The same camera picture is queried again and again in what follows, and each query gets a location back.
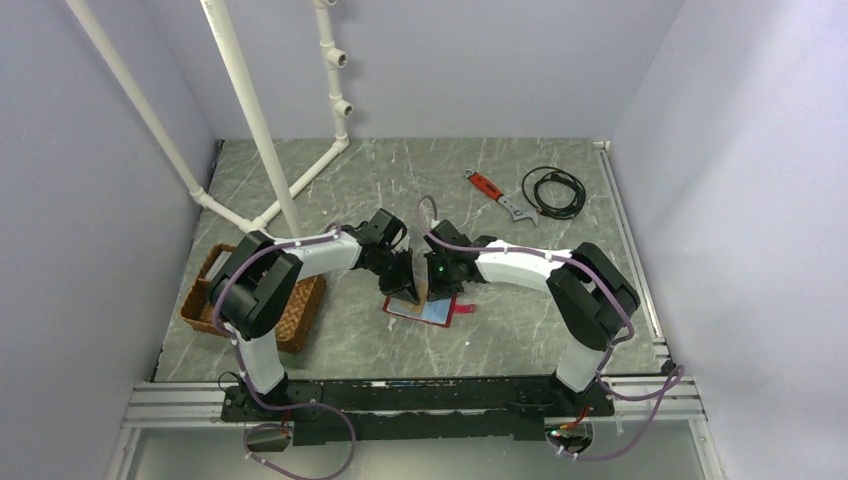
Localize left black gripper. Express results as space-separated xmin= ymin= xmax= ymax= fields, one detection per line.
xmin=371 ymin=246 xmax=419 ymax=305

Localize gold credit card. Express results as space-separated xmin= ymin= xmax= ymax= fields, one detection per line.
xmin=415 ymin=276 xmax=429 ymax=308

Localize woven wicker basket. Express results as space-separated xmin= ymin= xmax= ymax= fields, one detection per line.
xmin=178 ymin=243 xmax=326 ymax=353

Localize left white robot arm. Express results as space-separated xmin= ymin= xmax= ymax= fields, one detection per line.
xmin=208 ymin=208 xmax=420 ymax=420

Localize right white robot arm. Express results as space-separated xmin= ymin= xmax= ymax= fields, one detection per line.
xmin=425 ymin=220 xmax=641 ymax=415

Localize white cards in basket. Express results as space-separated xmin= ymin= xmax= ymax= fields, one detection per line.
xmin=198 ymin=246 xmax=232 ymax=283

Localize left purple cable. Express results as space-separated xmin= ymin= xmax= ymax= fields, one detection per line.
xmin=211 ymin=221 xmax=358 ymax=480

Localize purple cable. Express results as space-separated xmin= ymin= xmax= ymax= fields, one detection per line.
xmin=211 ymin=221 xmax=358 ymax=480
xmin=415 ymin=195 xmax=687 ymax=463

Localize red handled adjustable wrench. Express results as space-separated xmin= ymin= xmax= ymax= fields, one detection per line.
xmin=463 ymin=169 xmax=539 ymax=226

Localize coiled black cable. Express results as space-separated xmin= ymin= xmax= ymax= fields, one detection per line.
xmin=521 ymin=166 xmax=588 ymax=221

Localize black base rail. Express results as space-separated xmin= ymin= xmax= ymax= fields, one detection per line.
xmin=221 ymin=375 xmax=614 ymax=446

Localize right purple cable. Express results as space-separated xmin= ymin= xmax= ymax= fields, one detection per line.
xmin=415 ymin=195 xmax=687 ymax=463

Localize white pvc pipe frame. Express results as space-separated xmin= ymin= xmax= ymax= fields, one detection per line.
xmin=66 ymin=1 xmax=354 ymax=236

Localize aluminium frame rail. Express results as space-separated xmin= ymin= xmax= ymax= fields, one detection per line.
xmin=105 ymin=380 xmax=727 ymax=480

